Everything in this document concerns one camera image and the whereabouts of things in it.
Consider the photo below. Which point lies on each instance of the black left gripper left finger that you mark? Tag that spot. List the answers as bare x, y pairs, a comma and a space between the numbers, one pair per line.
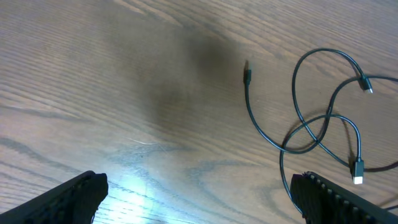
74, 201

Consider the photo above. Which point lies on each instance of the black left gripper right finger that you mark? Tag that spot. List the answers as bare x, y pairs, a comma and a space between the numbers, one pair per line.
322, 201

